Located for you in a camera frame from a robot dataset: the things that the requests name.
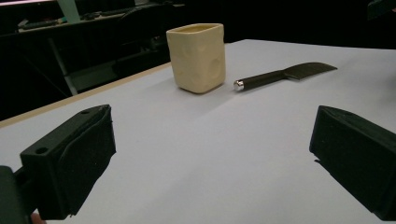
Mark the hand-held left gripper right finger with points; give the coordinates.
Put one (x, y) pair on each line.
(358, 155)

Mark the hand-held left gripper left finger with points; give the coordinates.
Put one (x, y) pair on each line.
(71, 161)

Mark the black kitchen knife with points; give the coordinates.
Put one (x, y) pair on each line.
(271, 77)

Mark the cream square cup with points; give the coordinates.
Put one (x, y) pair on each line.
(197, 59)

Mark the beige desk with white legs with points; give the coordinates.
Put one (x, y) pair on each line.
(63, 62)

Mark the white table sheet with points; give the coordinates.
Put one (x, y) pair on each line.
(218, 155)

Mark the pale green panel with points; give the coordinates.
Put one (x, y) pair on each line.
(69, 11)

